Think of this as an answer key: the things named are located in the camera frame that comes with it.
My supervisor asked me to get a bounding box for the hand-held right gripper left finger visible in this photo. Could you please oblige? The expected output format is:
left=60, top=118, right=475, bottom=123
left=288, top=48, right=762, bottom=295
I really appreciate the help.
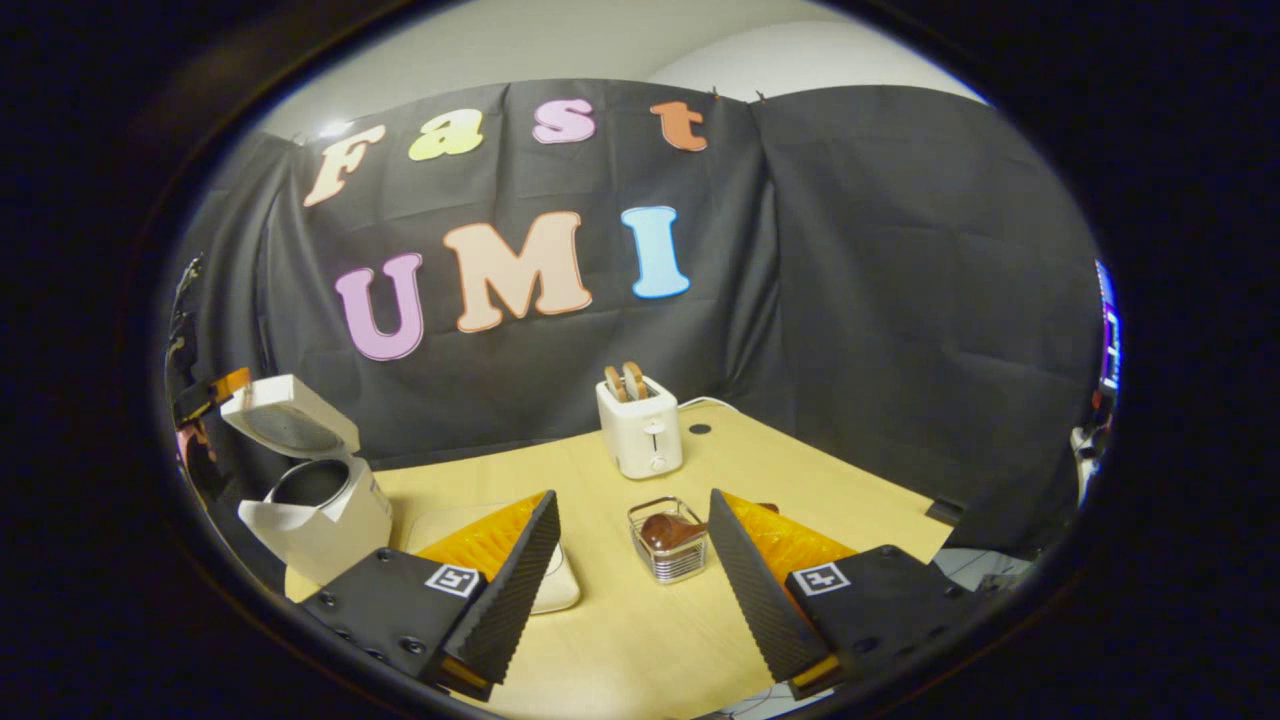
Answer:
left=300, top=490, right=563, bottom=701

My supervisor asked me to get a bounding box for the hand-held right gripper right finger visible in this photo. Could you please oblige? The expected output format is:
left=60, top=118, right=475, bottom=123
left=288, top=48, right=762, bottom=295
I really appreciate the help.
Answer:
left=706, top=488, right=991, bottom=701

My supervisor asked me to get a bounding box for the clear plastic rice box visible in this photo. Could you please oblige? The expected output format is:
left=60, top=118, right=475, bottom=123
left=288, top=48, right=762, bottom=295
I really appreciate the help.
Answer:
left=405, top=505, right=582, bottom=615

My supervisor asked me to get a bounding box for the white rice cooker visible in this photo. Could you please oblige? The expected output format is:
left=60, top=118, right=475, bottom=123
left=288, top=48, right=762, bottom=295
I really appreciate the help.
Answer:
left=220, top=374, right=394, bottom=588

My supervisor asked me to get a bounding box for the white toaster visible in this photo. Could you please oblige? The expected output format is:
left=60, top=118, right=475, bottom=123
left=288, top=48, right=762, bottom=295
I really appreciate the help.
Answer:
left=596, top=375, right=685, bottom=481

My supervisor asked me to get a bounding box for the black backdrop cloth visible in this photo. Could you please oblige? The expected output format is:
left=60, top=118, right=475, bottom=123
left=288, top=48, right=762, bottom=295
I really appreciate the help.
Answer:
left=165, top=78, right=1106, bottom=561

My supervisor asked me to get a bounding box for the lit monitor screen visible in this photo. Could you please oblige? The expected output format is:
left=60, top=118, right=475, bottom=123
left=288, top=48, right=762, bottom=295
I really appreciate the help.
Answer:
left=1095, top=260, right=1122, bottom=393

